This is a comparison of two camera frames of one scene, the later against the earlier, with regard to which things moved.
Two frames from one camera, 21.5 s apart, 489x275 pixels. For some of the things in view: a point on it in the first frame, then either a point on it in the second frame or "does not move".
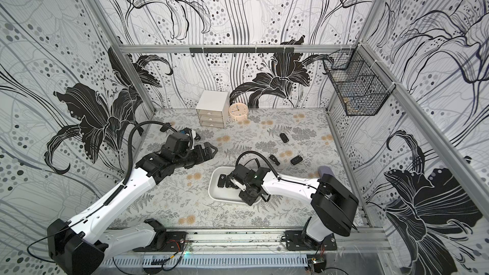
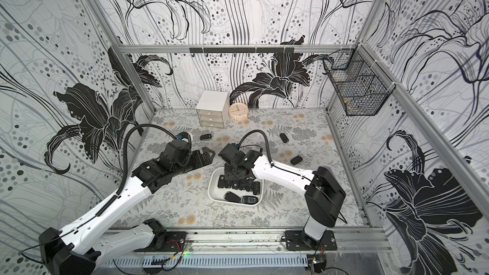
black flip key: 221,181 does not move
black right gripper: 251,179 to 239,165
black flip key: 284,138 does not move
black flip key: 296,160 does not move
